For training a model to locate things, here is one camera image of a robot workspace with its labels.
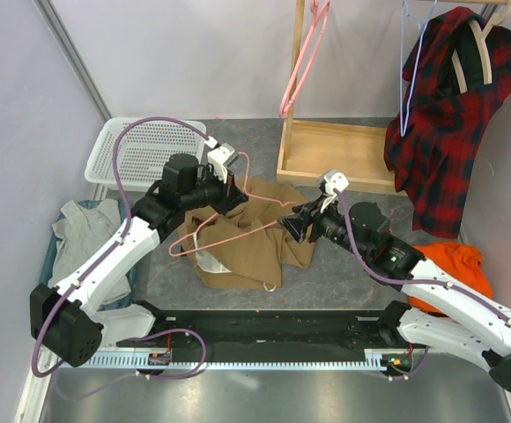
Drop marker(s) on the white plastic basket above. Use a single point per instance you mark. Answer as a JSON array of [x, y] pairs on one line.
[[142, 153]]

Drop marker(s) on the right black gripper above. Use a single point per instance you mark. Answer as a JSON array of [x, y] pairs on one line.
[[297, 224]]

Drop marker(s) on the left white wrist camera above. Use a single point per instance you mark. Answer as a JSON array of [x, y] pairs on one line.
[[220, 156]]

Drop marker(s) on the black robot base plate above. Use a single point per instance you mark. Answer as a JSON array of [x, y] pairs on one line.
[[288, 334]]

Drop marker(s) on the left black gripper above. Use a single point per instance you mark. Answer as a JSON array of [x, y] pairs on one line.
[[231, 196]]

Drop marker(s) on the tan brown garment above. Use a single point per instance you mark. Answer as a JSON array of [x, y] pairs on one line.
[[246, 249]]

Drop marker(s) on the slotted white cable duct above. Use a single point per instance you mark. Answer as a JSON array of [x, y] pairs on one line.
[[369, 360]]

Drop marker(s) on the grey t-shirt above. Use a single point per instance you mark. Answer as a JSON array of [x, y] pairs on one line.
[[75, 238]]

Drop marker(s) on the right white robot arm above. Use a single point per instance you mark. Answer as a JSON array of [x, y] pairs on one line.
[[471, 326]]

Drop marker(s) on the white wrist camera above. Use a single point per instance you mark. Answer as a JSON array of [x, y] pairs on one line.
[[330, 183], [220, 156]]

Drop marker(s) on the wooden clothes rack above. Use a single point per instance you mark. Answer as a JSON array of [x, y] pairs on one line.
[[310, 148]]

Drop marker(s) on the orange garment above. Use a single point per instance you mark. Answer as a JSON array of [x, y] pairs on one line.
[[460, 261]]

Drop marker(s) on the red plaid skirt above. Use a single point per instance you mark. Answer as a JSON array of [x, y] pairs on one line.
[[431, 145]]

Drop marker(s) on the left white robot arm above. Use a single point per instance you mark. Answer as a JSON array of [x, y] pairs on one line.
[[67, 319]]

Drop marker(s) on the beige wooden hanger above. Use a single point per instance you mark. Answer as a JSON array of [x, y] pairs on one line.
[[479, 35]]

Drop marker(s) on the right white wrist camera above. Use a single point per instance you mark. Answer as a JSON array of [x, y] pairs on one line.
[[330, 183]]

